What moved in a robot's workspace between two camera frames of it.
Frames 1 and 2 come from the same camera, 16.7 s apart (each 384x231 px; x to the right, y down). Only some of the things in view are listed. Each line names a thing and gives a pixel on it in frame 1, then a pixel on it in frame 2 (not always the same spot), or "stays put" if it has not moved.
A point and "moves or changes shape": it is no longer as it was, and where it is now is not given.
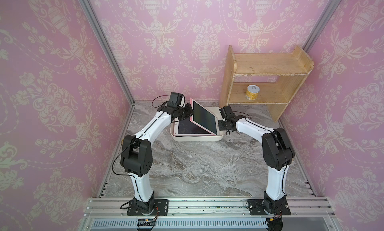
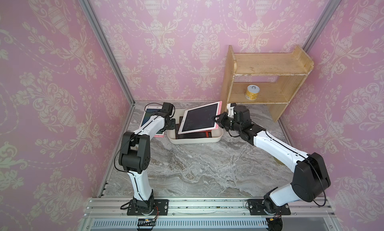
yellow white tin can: x=252 y=92 stays put
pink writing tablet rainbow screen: x=204 y=117 to x=149 y=112
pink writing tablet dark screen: x=185 y=127 moves or changes shape
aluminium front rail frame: x=209 y=214 stays put
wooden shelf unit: x=291 y=68 stays put
